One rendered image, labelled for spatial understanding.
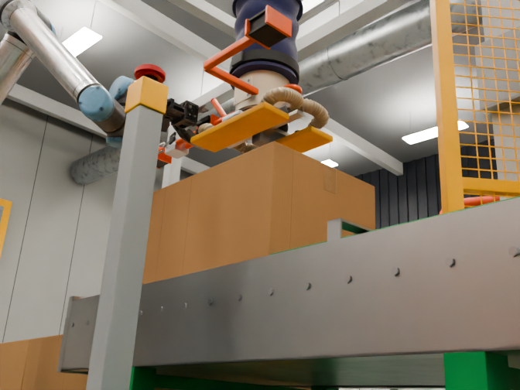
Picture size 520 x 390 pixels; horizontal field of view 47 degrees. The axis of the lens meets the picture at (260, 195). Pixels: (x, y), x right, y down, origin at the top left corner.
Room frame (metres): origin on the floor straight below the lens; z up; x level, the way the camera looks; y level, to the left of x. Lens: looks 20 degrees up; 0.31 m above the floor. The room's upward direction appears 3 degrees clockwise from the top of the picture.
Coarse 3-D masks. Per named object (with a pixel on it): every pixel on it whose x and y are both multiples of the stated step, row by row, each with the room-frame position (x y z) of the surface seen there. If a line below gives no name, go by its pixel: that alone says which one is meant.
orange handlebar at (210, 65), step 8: (240, 40) 1.32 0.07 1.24; (248, 40) 1.30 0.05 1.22; (232, 48) 1.34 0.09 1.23; (240, 48) 1.33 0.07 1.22; (216, 56) 1.39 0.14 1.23; (224, 56) 1.38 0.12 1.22; (208, 64) 1.42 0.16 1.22; (216, 64) 1.42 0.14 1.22; (208, 72) 1.46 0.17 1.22; (216, 72) 1.46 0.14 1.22; (224, 72) 1.48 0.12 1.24; (224, 80) 1.50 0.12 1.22; (232, 80) 1.50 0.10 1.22; (240, 80) 1.52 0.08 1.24; (240, 88) 1.54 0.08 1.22; (248, 88) 1.54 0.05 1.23; (256, 88) 1.56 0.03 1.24; (296, 88) 1.53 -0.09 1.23; (232, 112) 1.71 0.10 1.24; (216, 120) 1.78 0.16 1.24; (176, 144) 1.95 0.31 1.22
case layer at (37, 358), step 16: (0, 352) 2.53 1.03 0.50; (16, 352) 2.39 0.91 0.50; (32, 352) 2.26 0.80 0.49; (48, 352) 2.16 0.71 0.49; (0, 368) 2.50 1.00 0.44; (16, 368) 2.36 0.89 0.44; (32, 368) 2.24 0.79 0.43; (48, 368) 2.14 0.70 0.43; (0, 384) 2.47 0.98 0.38; (16, 384) 2.34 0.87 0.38; (32, 384) 2.22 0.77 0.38; (48, 384) 2.12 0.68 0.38; (64, 384) 2.02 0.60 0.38; (80, 384) 1.94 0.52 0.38
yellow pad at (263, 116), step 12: (252, 108) 1.46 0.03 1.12; (264, 108) 1.44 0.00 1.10; (276, 108) 1.46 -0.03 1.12; (228, 120) 1.54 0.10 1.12; (240, 120) 1.51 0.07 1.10; (252, 120) 1.51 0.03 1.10; (264, 120) 1.50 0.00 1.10; (276, 120) 1.50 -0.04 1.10; (204, 132) 1.63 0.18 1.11; (216, 132) 1.60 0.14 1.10; (228, 132) 1.59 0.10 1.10; (240, 132) 1.59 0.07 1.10; (252, 132) 1.59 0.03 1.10; (204, 144) 1.68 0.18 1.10; (216, 144) 1.68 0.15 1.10; (228, 144) 1.68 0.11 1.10
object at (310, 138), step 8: (304, 128) 1.58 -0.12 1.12; (312, 128) 1.56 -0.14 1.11; (288, 136) 1.63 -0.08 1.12; (296, 136) 1.60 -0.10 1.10; (304, 136) 1.59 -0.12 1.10; (312, 136) 1.59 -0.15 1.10; (320, 136) 1.59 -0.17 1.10; (328, 136) 1.60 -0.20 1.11; (288, 144) 1.65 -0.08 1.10; (296, 144) 1.65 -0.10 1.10; (304, 144) 1.65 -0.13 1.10; (312, 144) 1.64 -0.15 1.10; (320, 144) 1.64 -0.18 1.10
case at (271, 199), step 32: (256, 160) 1.36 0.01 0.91; (288, 160) 1.34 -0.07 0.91; (160, 192) 1.69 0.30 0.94; (192, 192) 1.56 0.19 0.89; (224, 192) 1.45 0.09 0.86; (256, 192) 1.35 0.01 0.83; (288, 192) 1.35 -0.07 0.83; (320, 192) 1.42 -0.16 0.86; (352, 192) 1.51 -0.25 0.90; (160, 224) 1.67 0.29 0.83; (192, 224) 1.55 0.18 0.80; (224, 224) 1.44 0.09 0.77; (256, 224) 1.35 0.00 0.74; (288, 224) 1.35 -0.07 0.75; (320, 224) 1.42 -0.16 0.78; (160, 256) 1.66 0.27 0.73; (192, 256) 1.54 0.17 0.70; (224, 256) 1.43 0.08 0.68; (256, 256) 1.34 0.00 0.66
